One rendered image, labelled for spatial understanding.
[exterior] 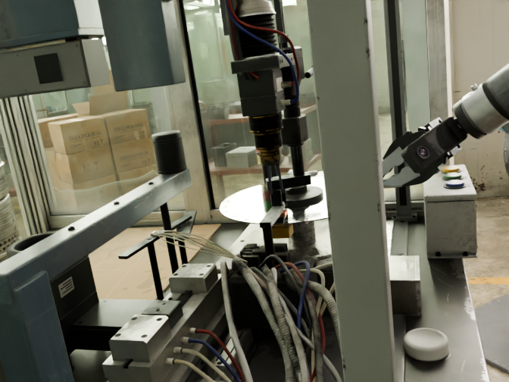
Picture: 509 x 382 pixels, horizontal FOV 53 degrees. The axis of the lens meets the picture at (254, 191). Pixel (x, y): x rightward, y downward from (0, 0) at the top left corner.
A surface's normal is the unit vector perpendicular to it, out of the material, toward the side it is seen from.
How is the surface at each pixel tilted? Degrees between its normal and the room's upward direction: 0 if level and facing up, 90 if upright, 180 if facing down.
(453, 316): 0
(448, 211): 90
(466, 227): 90
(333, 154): 90
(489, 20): 90
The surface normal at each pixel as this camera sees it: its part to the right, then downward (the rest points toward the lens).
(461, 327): -0.13, -0.96
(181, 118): -0.28, 0.28
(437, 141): 0.21, -0.32
